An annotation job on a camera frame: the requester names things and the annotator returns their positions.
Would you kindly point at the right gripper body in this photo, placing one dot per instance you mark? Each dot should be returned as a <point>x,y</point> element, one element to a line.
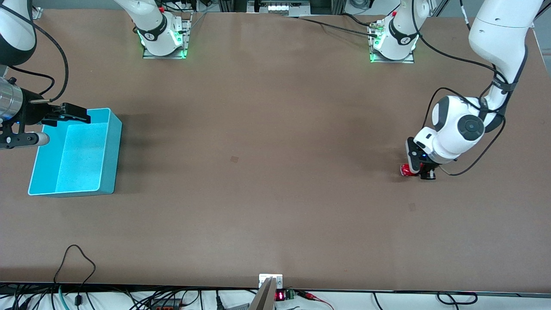
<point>32,110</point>

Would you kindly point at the red beetle toy car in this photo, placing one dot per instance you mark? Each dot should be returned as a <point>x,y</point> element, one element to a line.
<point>407,170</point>

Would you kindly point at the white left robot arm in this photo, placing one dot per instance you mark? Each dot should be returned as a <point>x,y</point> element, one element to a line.
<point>495,26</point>

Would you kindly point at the blue plastic box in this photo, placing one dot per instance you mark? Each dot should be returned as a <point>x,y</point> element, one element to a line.
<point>82,155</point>

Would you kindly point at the red digit display module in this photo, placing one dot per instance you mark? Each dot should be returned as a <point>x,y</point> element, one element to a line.
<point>280,296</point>

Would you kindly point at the lit equipment rack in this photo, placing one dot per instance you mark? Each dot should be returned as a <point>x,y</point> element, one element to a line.
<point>280,6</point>

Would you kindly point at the black connector block orange levers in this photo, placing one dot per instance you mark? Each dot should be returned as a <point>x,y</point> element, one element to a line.
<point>165,303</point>

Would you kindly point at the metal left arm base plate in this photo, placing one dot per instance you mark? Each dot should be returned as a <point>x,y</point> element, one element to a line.
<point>394,61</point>

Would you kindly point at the aluminium frame profile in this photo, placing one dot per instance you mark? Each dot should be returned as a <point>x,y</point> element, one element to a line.
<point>37,13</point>

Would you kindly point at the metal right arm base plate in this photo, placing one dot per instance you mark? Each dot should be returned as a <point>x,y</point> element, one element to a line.
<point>187,41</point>

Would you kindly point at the white mount bracket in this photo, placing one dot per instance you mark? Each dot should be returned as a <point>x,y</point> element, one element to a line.
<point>278,280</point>

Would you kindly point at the metal camera mount pole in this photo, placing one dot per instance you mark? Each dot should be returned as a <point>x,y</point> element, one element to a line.
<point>264,297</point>

